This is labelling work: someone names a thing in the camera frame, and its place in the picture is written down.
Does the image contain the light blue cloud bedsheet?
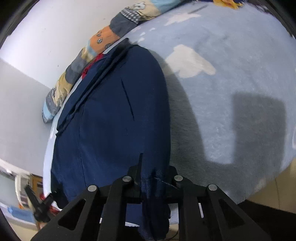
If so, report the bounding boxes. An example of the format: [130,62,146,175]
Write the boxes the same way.
[43,1,295,203]

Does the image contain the patchwork rolled quilt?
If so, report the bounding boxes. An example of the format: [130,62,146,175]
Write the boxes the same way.
[42,0,183,123]

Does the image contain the yellow and navy floral garment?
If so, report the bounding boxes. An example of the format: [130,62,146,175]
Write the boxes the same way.
[213,0,244,10]

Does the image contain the navy blue jacket red collar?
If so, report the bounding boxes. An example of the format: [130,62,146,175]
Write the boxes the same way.
[51,37,172,241]

